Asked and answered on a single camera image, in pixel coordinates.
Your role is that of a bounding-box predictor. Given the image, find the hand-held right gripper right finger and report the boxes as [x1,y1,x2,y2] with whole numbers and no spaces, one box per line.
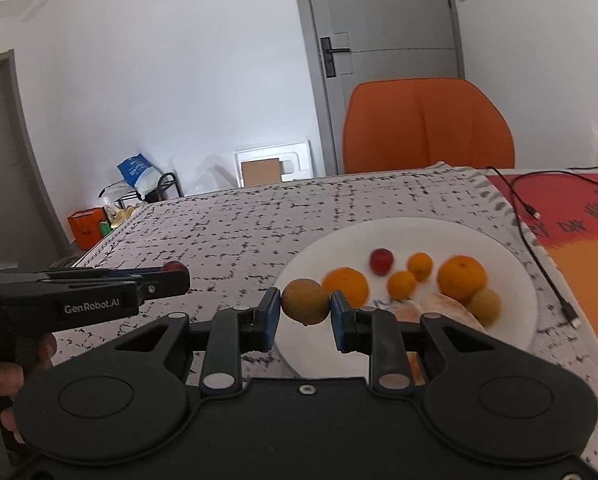
[330,291,497,393]

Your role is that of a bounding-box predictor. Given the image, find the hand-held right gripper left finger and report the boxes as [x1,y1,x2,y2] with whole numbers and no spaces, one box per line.
[114,287,281,395]

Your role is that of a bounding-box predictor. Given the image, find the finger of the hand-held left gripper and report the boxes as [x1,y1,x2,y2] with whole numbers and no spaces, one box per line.
[46,265,174,284]
[136,270,191,306]

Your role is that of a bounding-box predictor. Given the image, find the large orange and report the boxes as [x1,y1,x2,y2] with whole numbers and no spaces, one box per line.
[322,267,370,308]
[437,255,487,305]

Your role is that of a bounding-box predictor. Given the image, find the brown round fruit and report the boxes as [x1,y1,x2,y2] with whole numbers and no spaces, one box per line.
[467,287,502,327]
[280,278,331,326]

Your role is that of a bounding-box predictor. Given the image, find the small orange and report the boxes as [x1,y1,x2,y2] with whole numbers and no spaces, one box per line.
[407,252,434,282]
[386,270,418,302]

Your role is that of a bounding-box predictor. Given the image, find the white plate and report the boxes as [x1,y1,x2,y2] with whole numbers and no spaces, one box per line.
[272,217,539,382]

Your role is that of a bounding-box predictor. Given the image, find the orange box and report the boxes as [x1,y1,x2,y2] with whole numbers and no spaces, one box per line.
[67,207,109,251]

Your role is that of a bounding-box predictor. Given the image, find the yellow slippers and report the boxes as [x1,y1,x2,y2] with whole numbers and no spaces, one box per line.
[109,204,140,227]

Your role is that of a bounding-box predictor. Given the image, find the printed tablecloth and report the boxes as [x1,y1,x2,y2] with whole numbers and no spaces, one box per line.
[71,161,598,480]

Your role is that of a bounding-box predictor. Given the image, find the black metal rack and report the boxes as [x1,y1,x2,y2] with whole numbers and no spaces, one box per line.
[148,172,183,204]

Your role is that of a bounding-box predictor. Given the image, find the blue plastic bag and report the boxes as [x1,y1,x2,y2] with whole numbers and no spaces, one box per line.
[117,153,160,201]

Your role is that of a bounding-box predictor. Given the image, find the grey side door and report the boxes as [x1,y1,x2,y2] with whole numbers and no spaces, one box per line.
[0,49,73,267]

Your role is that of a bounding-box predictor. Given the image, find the brown cardboard sheet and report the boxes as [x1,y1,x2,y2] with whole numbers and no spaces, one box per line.
[241,158,283,187]

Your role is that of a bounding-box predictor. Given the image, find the orange chair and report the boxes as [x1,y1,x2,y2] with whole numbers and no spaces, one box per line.
[342,78,516,175]

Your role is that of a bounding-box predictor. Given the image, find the red mat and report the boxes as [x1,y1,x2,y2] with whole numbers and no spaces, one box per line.
[483,170,598,362]

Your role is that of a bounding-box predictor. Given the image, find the white foam frame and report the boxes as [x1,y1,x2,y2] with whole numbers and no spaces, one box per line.
[233,140,314,189]

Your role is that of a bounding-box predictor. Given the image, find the black cable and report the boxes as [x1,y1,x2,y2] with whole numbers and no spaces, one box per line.
[486,164,598,332]

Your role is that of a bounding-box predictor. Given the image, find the black door handle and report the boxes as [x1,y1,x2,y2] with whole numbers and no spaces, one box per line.
[319,37,351,79]

